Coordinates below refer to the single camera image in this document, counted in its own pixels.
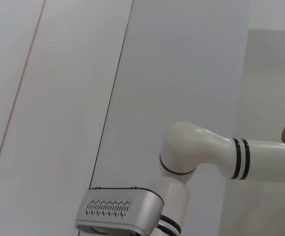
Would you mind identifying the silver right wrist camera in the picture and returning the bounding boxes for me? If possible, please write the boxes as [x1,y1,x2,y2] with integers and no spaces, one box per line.
[74,186,165,236]

